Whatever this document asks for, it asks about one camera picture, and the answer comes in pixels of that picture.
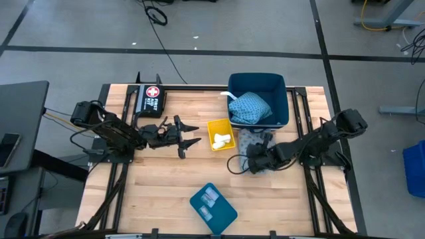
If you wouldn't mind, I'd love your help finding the dark grey desk top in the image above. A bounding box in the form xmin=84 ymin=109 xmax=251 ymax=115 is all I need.
xmin=0 ymin=80 xmax=50 ymax=175

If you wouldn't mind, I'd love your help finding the black smartphone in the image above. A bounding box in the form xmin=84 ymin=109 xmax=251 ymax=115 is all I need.
xmin=0 ymin=132 xmax=21 ymax=169

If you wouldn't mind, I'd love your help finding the blue plastic crate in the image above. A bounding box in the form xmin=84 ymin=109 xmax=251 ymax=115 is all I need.
xmin=402 ymin=139 xmax=425 ymax=199

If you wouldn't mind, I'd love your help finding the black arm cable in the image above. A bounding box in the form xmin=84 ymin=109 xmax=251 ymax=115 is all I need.
xmin=226 ymin=153 xmax=254 ymax=175
xmin=69 ymin=119 xmax=114 ymax=157

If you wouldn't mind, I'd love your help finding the grey desk foot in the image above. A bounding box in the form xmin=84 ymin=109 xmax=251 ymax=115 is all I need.
xmin=353 ymin=0 xmax=416 ymax=28

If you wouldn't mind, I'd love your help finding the grey dotted cloth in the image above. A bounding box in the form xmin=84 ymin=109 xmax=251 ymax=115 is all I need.
xmin=238 ymin=128 xmax=277 ymax=173

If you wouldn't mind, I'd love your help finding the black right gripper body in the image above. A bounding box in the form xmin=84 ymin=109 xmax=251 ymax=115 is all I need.
xmin=247 ymin=142 xmax=287 ymax=174

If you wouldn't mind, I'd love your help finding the black first aid kit pouch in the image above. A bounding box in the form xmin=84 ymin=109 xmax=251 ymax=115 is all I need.
xmin=135 ymin=84 xmax=167 ymax=119

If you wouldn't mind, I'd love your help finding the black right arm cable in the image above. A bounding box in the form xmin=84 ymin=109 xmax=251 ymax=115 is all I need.
xmin=226 ymin=153 xmax=254 ymax=175

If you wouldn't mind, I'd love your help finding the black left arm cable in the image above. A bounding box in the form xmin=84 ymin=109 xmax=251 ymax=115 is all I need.
xmin=69 ymin=119 xmax=114 ymax=157

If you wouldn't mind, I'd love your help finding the yellow floor cable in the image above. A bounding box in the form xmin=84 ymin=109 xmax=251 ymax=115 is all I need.
xmin=360 ymin=0 xmax=425 ymax=33

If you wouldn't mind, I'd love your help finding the black floor cable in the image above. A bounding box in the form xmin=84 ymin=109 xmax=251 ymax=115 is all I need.
xmin=142 ymin=0 xmax=189 ymax=84

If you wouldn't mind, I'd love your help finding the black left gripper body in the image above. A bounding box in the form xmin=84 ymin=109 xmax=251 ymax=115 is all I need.
xmin=158 ymin=115 xmax=187 ymax=159

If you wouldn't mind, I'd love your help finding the dark blue fabric bin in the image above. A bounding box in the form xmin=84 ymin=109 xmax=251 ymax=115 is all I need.
xmin=227 ymin=72 xmax=290 ymax=131

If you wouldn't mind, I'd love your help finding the blue dotted cloth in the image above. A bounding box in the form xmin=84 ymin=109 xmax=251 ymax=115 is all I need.
xmin=228 ymin=92 xmax=273 ymax=125

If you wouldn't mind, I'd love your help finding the black cable bundle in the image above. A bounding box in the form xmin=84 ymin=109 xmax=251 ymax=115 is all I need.
xmin=400 ymin=28 xmax=425 ymax=66

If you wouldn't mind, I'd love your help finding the yellow plastic mesh basket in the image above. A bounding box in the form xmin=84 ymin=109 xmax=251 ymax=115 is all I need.
xmin=207 ymin=118 xmax=236 ymax=152

